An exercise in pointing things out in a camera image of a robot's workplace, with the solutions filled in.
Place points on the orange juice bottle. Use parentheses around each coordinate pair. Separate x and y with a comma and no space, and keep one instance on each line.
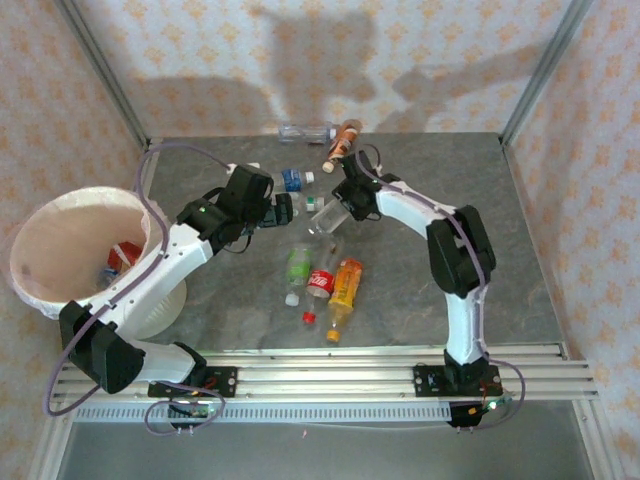
(345,287)

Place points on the aluminium frame post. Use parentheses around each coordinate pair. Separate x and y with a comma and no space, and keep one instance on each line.
(107,75)
(542,75)

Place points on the small electronics board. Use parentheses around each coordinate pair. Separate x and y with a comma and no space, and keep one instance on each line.
(470,412)
(192,411)

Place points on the white ribbed plastic bin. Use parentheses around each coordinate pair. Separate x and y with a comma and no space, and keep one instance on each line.
(170,305)

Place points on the brown bottle cream cap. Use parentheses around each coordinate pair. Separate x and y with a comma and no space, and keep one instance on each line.
(342,145)

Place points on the clear bottle crane label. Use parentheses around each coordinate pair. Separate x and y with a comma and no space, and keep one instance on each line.
(107,277)

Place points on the cola bottle red label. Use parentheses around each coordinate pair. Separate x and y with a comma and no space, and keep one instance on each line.
(320,282)

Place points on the plain clear plastic bottle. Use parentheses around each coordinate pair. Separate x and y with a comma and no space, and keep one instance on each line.
(326,220)

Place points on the clear bottle green label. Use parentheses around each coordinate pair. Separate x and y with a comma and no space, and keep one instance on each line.
(298,270)

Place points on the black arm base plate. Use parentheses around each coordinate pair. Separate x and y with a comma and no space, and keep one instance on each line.
(225,382)
(425,380)

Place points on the clear bottle white label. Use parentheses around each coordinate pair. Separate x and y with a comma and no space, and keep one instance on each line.
(312,203)

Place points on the translucent plastic bin liner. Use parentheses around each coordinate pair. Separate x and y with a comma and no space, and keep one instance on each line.
(75,225)

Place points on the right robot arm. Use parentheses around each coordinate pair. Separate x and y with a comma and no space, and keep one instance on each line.
(460,320)

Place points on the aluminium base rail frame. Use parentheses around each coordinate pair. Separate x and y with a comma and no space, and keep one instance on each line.
(325,375)

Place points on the clear bottle blue label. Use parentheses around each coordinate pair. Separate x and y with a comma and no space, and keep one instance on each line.
(292,179)

